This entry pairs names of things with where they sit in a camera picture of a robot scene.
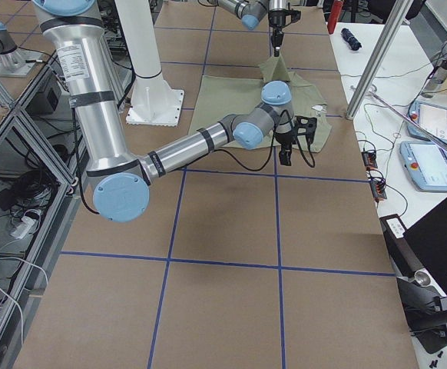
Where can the black orange circuit board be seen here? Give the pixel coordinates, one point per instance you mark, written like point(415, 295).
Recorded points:
point(369, 159)

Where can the red cylinder tube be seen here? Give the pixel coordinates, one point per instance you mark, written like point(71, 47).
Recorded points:
point(336, 8)

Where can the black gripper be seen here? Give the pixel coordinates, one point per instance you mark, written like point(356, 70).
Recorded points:
point(285, 138)
point(276, 18)

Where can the black box under table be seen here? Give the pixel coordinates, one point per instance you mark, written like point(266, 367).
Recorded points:
point(46, 99)

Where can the grey aluminium frame post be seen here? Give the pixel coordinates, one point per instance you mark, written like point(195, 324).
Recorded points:
point(389, 32)

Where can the white paper hang tag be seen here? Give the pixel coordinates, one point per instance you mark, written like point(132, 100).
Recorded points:
point(319, 109)

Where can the folded dark blue umbrella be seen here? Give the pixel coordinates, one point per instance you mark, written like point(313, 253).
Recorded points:
point(349, 38)

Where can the white power strip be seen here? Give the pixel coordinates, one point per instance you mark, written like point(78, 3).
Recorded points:
point(27, 225)

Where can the near blue teach pendant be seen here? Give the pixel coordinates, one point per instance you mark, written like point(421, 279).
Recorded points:
point(425, 164)

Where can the olive green long-sleeve shirt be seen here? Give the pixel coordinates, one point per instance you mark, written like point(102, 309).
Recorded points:
point(220, 96)

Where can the metal reacher grabber tool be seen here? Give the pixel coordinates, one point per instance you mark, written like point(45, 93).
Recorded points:
point(372, 92)

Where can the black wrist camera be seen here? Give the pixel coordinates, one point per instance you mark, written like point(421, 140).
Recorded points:
point(293, 15)
point(306, 126)

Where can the far blue teach pendant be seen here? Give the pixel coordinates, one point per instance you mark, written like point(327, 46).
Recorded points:
point(432, 118)

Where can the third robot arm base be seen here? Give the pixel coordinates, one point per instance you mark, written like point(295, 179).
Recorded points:
point(15, 62)

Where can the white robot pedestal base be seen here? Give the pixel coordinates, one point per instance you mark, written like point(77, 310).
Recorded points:
point(153, 101)

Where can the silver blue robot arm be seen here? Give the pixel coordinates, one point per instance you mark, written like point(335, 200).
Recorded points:
point(278, 13)
point(119, 178)

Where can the blue teach pendant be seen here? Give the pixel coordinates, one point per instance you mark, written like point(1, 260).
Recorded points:
point(432, 118)
point(425, 164)

